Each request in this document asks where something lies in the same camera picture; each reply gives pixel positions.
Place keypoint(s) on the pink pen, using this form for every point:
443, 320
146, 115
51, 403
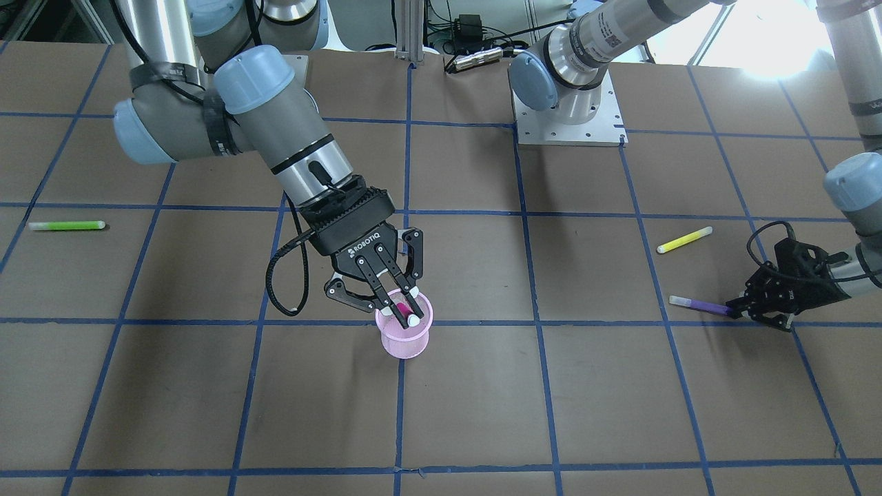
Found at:
410, 316

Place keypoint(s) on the pink mesh cup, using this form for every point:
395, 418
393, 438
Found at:
405, 343

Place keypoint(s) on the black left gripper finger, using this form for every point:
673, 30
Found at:
744, 306

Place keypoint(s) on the green pen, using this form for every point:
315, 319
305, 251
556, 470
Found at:
63, 226

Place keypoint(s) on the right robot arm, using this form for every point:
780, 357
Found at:
208, 79

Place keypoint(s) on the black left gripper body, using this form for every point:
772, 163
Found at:
805, 290

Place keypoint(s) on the purple pen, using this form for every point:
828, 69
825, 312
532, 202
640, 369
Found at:
700, 305

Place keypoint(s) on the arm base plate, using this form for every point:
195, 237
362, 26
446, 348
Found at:
581, 117

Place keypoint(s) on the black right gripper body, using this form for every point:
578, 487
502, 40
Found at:
353, 246

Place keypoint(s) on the black power adapter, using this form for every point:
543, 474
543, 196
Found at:
468, 28

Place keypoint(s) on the yellow pen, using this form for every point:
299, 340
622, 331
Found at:
684, 240

